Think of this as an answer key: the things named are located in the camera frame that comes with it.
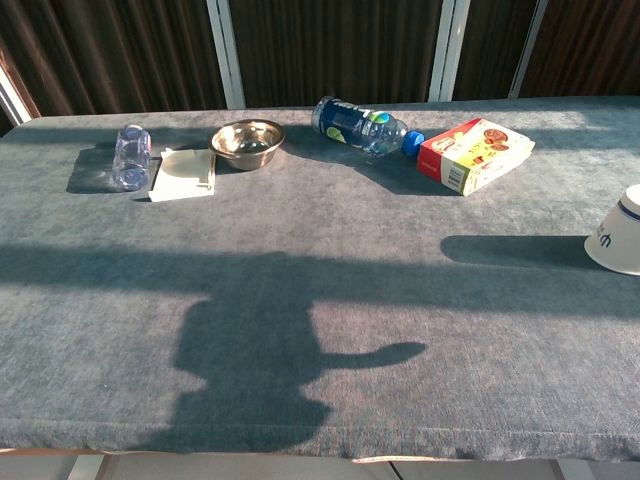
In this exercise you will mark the white paper cup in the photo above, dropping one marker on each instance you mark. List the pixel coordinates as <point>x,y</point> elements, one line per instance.
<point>617,240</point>

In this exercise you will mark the clear plastic cup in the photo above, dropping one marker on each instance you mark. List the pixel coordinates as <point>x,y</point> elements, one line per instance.
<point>131,159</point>

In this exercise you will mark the grey table cloth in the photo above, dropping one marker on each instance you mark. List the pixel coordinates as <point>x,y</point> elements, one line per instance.
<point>280,280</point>

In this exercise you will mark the blue label water bottle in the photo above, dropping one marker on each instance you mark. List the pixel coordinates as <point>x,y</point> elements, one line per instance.
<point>358,127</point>

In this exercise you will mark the metal bowl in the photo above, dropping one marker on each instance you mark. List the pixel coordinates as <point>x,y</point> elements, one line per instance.
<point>247,143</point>

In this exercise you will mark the white plastic tray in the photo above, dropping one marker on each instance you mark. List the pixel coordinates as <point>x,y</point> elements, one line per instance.
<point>183,177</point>

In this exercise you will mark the red white snack box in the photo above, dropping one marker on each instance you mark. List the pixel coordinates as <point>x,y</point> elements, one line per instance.
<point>475,156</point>

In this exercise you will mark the white window frame post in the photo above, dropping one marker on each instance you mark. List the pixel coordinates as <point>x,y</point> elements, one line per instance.
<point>527,50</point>
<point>448,50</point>
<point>226,52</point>
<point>12,102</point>

